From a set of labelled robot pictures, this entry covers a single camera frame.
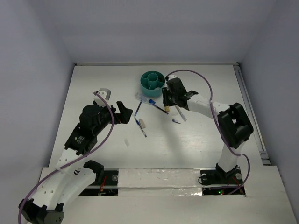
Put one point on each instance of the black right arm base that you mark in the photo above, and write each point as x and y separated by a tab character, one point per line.
217	182

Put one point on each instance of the clear blue-capped marker pen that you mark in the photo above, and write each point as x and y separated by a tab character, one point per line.
144	99

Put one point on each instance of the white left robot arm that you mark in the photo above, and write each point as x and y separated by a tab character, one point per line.
47	201

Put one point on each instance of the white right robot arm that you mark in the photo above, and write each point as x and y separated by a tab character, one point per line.
231	120

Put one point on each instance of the clear plastic cap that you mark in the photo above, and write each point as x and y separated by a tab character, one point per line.
127	142

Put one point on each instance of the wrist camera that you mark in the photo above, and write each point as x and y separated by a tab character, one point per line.
169	77
105	94

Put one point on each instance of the blue ballpoint pen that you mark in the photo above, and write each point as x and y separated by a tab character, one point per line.
139	125

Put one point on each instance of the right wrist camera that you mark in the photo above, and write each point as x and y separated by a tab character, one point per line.
169	77

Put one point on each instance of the white eraser with sleeve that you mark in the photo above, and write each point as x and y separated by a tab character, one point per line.
142	123

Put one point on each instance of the teal round desk organizer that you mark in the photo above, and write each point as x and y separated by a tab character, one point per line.
148	83

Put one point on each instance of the white marker pen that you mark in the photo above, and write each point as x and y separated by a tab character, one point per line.
181	114

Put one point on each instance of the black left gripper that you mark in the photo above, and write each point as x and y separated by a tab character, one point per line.
123	117

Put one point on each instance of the purple dark gel pen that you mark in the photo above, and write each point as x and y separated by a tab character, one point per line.
160	109

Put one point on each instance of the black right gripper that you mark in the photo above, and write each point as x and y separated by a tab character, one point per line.
166	101

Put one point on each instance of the blue gel pen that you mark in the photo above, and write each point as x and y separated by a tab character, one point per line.
138	108

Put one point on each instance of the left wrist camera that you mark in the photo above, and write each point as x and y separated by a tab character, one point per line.
105	94

